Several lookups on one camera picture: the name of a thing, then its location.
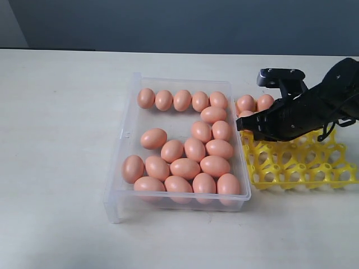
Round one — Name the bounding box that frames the brown egg front row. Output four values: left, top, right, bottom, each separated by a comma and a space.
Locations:
217, 173, 241, 207
164, 175, 193, 204
192, 173, 217, 194
134, 176, 165, 203

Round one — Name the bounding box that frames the brown egg top row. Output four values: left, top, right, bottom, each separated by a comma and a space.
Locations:
155, 90, 173, 112
192, 91, 209, 113
209, 91, 228, 109
173, 90, 192, 112
137, 88, 155, 109

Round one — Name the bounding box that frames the clear plastic egg box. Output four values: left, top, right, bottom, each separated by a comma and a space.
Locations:
104, 73, 251, 223

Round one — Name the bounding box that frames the brown egg second row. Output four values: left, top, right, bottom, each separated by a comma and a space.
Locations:
200, 106, 227, 124

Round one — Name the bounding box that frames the brown egg packed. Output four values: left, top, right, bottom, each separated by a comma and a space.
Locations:
236, 95, 256, 112
256, 94, 274, 112

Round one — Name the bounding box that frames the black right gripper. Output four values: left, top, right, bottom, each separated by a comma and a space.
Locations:
236, 58, 358, 141

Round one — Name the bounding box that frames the brown egg fourth row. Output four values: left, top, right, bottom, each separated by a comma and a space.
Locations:
140, 128, 167, 150
184, 137, 206, 163
205, 139, 233, 160
160, 140, 183, 163

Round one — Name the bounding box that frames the brown egg third row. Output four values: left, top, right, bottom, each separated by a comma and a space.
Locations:
191, 121, 212, 143
212, 120, 231, 142
238, 110, 254, 118

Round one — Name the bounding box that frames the brown egg fifth row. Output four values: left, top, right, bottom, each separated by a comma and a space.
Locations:
169, 158, 201, 180
145, 155, 170, 182
121, 155, 145, 184
200, 155, 231, 178

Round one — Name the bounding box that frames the yellow plastic egg tray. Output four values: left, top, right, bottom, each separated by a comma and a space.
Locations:
241, 131, 358, 190

